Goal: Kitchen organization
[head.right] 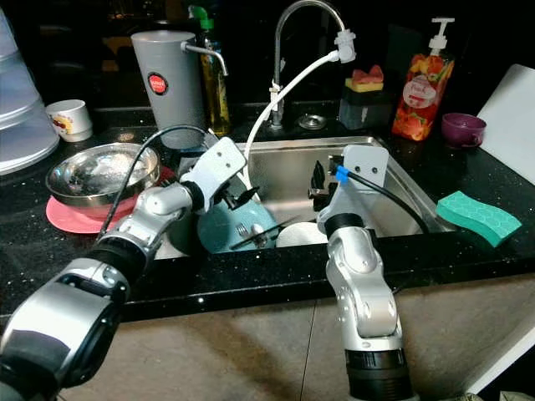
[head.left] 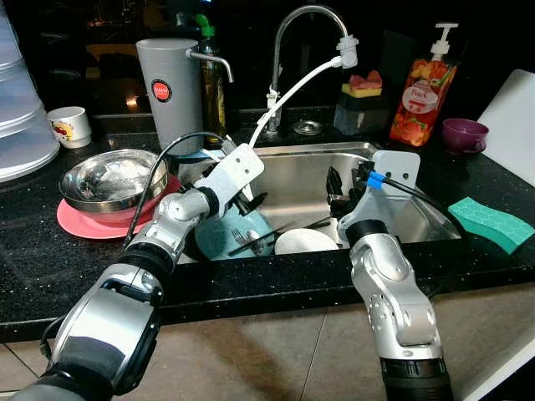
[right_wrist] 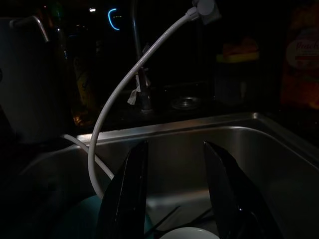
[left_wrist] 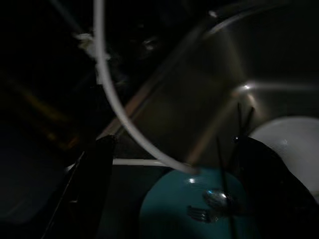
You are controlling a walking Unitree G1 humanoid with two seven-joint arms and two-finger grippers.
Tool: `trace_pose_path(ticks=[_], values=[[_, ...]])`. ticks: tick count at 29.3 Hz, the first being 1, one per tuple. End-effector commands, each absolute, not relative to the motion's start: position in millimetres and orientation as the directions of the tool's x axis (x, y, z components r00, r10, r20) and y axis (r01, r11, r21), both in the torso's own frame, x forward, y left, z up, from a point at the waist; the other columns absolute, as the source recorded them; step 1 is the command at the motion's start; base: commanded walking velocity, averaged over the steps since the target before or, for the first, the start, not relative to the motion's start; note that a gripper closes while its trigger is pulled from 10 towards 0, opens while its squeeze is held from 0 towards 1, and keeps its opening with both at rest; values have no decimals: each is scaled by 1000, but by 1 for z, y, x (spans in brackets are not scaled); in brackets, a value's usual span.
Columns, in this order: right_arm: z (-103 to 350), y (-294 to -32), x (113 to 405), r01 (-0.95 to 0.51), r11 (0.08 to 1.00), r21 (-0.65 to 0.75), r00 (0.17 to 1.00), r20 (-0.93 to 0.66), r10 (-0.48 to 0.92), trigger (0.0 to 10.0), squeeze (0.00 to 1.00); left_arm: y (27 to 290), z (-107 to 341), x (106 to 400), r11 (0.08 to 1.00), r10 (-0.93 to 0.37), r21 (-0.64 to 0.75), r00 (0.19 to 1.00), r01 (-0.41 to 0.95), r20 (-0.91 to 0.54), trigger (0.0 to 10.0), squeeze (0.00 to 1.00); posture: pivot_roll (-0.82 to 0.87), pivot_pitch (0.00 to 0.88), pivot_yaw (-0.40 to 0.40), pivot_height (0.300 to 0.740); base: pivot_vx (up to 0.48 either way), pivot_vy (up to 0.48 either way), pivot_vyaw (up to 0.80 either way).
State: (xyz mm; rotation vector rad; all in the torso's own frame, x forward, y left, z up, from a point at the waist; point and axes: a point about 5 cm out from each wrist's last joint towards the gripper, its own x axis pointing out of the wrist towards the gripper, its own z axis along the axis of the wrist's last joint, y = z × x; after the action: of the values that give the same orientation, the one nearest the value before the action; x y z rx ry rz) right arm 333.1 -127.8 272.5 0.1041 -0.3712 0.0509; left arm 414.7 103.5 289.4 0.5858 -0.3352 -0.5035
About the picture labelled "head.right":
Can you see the clear plastic stacked containers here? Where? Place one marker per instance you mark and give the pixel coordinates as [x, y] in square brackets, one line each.
[23, 117]

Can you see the pink plate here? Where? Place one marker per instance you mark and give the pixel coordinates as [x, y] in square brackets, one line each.
[75, 219]

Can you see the green sponge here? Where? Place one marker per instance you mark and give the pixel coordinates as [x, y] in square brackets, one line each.
[478, 217]

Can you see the black chopstick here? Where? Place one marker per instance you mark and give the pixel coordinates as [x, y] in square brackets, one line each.
[255, 236]
[288, 222]

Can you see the round metal sink strainer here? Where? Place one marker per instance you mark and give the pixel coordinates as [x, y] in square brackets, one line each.
[312, 122]

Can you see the purple cup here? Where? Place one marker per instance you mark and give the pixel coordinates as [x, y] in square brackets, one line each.
[462, 132]

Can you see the yellow and pink sponge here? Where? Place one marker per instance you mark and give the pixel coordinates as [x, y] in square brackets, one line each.
[365, 79]

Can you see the stainless steel bowl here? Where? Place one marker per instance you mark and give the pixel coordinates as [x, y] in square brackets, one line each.
[96, 171]

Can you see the grey water dispenser with tap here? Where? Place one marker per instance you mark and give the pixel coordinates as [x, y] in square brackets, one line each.
[163, 109]

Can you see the light blue plate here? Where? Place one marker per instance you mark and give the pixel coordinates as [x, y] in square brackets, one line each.
[217, 234]

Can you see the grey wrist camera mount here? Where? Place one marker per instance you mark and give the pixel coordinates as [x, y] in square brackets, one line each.
[366, 167]
[217, 163]

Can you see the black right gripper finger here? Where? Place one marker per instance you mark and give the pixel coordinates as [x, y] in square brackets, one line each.
[334, 164]
[318, 179]

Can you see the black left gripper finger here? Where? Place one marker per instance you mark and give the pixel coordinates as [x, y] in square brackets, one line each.
[250, 196]

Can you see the peach soap pump bottle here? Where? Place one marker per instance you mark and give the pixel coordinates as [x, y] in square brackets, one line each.
[420, 96]

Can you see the silver fork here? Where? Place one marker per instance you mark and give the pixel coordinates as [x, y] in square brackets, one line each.
[252, 234]

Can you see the oil bottle with green cap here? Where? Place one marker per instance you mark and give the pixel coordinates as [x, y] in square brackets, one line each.
[215, 96]

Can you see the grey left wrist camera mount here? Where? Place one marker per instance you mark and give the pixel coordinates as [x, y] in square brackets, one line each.
[217, 163]

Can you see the white cutting board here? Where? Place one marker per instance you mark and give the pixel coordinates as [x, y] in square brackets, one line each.
[512, 121]

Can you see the beige base cabinet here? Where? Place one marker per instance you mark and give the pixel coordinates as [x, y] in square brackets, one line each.
[267, 351]

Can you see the white plate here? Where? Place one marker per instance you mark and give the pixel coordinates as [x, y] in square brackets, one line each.
[301, 237]

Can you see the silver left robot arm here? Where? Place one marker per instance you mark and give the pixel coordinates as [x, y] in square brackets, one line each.
[84, 309]

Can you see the stainless steel sink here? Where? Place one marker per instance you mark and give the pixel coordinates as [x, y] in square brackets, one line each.
[288, 163]

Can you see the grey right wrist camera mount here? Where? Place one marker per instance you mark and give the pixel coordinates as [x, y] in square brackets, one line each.
[366, 167]

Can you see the white printed mug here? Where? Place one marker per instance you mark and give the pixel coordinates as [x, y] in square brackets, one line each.
[68, 121]

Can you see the chrome gooseneck faucet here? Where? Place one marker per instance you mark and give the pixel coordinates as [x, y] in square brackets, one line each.
[278, 42]

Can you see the black sponge holder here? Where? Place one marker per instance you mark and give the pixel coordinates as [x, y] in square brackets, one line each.
[365, 110]

